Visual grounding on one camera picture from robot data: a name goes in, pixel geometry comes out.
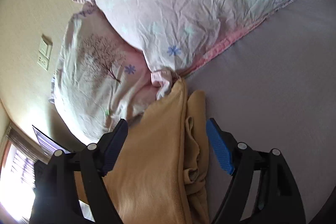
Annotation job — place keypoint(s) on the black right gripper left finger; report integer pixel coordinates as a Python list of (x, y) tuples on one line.
[(56, 197)]

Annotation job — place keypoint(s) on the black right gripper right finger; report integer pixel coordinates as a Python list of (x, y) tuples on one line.
[(278, 199)]

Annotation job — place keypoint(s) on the tan small garment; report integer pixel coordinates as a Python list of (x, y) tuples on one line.
[(160, 173)]

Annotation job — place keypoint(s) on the white tree-print pillow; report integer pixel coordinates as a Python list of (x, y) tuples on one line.
[(101, 79)]

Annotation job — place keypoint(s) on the window with wooden frame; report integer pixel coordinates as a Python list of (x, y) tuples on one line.
[(18, 154)]

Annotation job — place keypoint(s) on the beige wall switch plate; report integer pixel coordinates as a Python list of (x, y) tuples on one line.
[(44, 52)]

